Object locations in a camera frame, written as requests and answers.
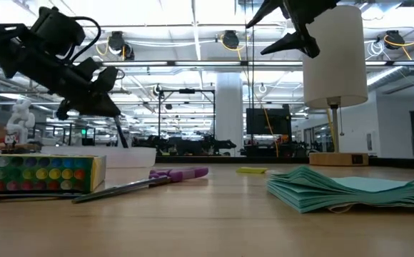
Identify white shade wooden table lamp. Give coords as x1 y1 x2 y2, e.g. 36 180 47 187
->
301 4 370 167

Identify green yellow crayon box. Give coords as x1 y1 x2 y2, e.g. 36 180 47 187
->
0 153 107 196

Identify small yellow eraser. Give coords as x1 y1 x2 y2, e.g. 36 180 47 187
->
235 166 268 175

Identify purple handled scissors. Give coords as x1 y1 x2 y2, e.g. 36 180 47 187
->
71 166 210 204

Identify yellow cord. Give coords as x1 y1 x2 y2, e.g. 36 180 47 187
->
325 108 336 153

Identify black monitor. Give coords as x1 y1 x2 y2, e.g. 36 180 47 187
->
246 104 293 136

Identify white humanoid robot figure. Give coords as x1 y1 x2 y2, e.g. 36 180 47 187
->
6 98 36 146

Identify black ceiling cable reel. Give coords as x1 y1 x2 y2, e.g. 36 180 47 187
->
384 30 403 51
221 30 241 50
106 31 136 61

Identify black metal table frame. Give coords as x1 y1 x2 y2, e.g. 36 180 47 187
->
0 155 414 171

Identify teal sticky note pad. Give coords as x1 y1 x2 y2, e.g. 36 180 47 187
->
266 166 414 214

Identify black power cable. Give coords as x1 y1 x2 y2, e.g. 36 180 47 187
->
250 0 256 143

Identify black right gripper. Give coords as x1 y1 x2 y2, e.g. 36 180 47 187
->
246 0 340 59

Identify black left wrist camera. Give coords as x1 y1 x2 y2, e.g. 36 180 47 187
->
30 6 86 56

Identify white building column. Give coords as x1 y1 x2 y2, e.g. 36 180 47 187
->
215 73 244 157

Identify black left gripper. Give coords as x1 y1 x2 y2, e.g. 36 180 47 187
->
3 35 121 121

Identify black left camera cable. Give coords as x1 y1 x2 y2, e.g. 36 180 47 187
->
69 16 103 65

